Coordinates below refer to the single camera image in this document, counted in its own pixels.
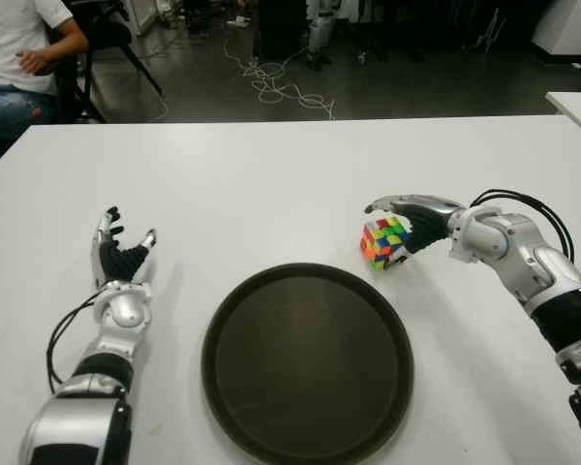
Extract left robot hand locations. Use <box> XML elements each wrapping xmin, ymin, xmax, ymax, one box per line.
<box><xmin>89</xmin><ymin>206</ymin><xmax>157</xmax><ymax>288</ymax></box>

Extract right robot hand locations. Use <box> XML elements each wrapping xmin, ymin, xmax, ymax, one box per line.
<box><xmin>363</xmin><ymin>194</ymin><xmax>467</xmax><ymax>263</ymax></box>

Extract multicolour Rubik's cube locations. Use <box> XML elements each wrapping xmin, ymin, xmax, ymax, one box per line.
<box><xmin>358</xmin><ymin>217</ymin><xmax>413</xmax><ymax>273</ymax></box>

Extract dark round plate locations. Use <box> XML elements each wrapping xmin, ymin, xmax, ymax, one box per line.
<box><xmin>201</xmin><ymin>262</ymin><xmax>415</xmax><ymax>465</ymax></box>

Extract white side table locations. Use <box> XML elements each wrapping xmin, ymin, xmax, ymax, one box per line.
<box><xmin>545</xmin><ymin>90</ymin><xmax>581</xmax><ymax>141</ymax></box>

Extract silver humanoid robot legs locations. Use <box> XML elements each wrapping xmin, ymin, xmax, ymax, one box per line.
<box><xmin>304</xmin><ymin>0</ymin><xmax>343</xmax><ymax>67</ymax></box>

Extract black chair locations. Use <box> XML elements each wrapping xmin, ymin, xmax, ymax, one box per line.
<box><xmin>52</xmin><ymin>0</ymin><xmax>164</xmax><ymax>125</ymax></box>

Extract black cabinet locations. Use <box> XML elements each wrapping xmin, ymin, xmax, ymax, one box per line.
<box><xmin>256</xmin><ymin>0</ymin><xmax>311</xmax><ymax>59</ymax></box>

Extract seated person in white shirt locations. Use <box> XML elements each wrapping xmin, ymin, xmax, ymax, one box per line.
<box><xmin>0</xmin><ymin>0</ymin><xmax>89</xmax><ymax>161</ymax></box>

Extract white pillar with black base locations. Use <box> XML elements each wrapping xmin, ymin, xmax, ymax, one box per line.
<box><xmin>532</xmin><ymin>0</ymin><xmax>581</xmax><ymax>64</ymax></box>

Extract white board panel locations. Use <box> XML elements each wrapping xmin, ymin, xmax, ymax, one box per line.
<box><xmin>125</xmin><ymin>0</ymin><xmax>159</xmax><ymax>36</ymax></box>

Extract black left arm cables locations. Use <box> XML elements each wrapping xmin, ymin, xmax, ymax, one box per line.
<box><xmin>46</xmin><ymin>293</ymin><xmax>103</xmax><ymax>394</ymax></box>

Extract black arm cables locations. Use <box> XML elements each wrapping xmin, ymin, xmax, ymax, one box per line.
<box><xmin>46</xmin><ymin>293</ymin><xmax>103</xmax><ymax>394</ymax></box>
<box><xmin>469</xmin><ymin>189</ymin><xmax>575</xmax><ymax>259</ymax></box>

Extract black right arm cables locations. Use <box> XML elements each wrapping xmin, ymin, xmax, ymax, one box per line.
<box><xmin>469</xmin><ymin>189</ymin><xmax>575</xmax><ymax>259</ymax></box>

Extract thin white floor cable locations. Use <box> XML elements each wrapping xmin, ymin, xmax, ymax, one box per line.
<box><xmin>139</xmin><ymin>28</ymin><xmax>170</xmax><ymax>122</ymax></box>

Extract silver folding frame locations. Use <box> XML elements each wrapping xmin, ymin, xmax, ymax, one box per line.
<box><xmin>474</xmin><ymin>7</ymin><xmax>507</xmax><ymax>54</ymax></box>

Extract tangled white floor cable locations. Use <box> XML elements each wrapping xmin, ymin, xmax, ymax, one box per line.
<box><xmin>222</xmin><ymin>33</ymin><xmax>338</xmax><ymax>120</ymax></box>

